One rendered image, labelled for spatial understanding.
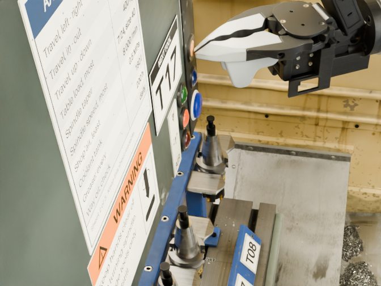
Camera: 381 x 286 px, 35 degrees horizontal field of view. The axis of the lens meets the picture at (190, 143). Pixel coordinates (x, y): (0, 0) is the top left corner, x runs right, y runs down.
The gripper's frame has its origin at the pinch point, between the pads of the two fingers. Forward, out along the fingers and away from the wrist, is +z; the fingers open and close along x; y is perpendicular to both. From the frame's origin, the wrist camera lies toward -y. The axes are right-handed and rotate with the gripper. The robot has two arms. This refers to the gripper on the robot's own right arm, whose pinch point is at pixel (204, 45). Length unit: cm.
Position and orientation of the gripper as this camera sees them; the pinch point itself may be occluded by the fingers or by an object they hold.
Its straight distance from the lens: 66.3
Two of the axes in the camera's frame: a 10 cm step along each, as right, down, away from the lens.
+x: -3.0, -6.4, 7.1
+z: -9.5, 2.4, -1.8
